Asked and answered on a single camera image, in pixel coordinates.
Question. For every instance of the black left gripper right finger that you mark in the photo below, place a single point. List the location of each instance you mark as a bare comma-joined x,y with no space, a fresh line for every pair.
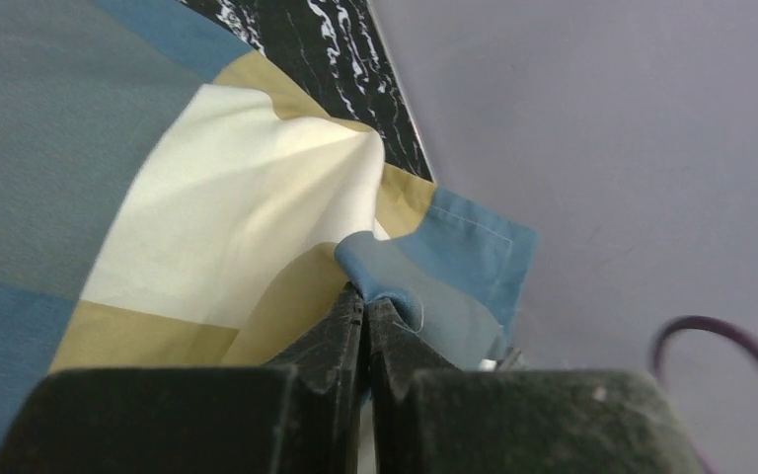
432,417

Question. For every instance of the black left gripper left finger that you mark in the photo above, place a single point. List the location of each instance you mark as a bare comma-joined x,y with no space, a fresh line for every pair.
297,413

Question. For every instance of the blue beige white pillowcase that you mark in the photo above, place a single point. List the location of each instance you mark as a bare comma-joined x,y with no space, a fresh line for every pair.
170,199

